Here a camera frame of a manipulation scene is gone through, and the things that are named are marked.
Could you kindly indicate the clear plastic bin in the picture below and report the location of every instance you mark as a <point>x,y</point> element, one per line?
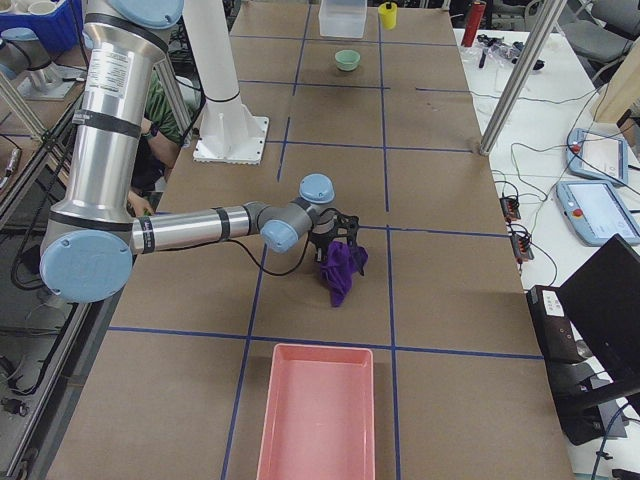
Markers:
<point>342,18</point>

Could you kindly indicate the far teach pendant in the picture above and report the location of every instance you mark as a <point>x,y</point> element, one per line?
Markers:
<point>593,155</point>

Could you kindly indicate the blue storage crate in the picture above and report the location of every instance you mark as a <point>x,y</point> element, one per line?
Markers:
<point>55,29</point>

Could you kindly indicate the near teach pendant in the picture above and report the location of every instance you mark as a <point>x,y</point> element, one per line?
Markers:
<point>596,212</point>

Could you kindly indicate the mint green bowl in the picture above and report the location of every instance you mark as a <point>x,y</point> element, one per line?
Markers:
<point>347,60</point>

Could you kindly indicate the pink plastic tray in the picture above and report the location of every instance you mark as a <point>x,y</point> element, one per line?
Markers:
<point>320,414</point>

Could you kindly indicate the yellow plastic cup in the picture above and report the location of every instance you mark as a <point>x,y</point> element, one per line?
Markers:
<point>387,12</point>

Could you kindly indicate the aluminium frame post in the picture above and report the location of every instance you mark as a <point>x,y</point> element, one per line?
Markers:
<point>535,42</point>

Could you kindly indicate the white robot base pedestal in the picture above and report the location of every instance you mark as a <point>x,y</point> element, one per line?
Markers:
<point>228,131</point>

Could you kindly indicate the person in green shirt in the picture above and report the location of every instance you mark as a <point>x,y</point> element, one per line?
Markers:
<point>158,148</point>

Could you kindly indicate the purple microfiber cloth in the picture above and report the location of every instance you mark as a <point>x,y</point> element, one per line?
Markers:
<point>337,269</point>

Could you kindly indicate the red cylinder bottle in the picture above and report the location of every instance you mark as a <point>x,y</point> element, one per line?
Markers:
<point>474,18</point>

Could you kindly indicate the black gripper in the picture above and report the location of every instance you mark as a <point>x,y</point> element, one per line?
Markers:
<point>322,245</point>

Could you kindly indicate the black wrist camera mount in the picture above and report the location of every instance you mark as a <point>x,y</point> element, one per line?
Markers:
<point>341,220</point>

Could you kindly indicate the teach pendant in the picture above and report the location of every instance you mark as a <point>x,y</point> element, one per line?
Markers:
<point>596,212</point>
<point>593,155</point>

